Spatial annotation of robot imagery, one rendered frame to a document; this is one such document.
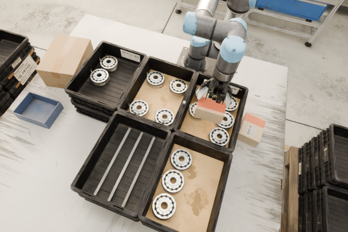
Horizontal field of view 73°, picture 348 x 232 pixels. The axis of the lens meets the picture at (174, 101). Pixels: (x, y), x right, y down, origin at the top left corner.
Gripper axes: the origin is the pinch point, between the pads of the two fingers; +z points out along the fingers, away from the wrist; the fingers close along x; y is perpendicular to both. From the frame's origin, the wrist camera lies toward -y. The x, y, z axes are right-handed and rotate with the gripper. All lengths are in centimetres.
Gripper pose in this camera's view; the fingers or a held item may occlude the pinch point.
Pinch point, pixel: (213, 99)
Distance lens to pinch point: 104.7
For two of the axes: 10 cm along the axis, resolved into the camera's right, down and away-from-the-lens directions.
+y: -2.9, 8.0, -5.3
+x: 9.5, 2.8, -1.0
